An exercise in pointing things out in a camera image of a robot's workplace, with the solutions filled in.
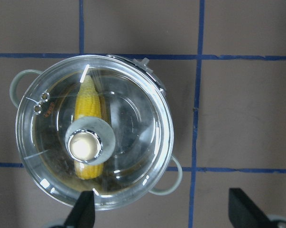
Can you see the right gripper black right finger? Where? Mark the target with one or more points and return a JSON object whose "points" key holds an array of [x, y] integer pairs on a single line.
{"points": [[244, 213]]}

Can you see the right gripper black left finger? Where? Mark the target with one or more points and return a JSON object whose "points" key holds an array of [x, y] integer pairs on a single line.
{"points": [[83, 213]]}

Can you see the glass pot lid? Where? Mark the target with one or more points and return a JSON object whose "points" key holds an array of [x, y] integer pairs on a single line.
{"points": [[133, 133]]}

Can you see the yellow corn cob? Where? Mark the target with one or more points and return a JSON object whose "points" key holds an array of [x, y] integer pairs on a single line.
{"points": [[87, 104]]}

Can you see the pale green steel pot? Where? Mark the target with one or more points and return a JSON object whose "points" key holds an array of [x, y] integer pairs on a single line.
{"points": [[171, 180]]}

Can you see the brown paper table mat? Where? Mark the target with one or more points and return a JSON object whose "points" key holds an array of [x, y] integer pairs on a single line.
{"points": [[223, 63]]}

